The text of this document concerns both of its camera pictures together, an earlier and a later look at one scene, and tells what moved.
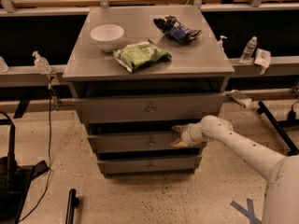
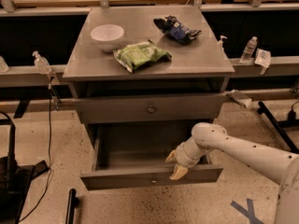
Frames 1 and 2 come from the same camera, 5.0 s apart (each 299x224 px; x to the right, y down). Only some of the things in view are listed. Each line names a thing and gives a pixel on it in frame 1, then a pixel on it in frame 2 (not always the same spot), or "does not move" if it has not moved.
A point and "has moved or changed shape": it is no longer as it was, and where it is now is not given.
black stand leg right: [279, 126] does not move
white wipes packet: [263, 59] does not move
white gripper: [188, 135] -> [184, 157]
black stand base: [15, 181] does not move
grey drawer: [140, 142] has moved or changed shape
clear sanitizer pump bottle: [41, 63] does not move
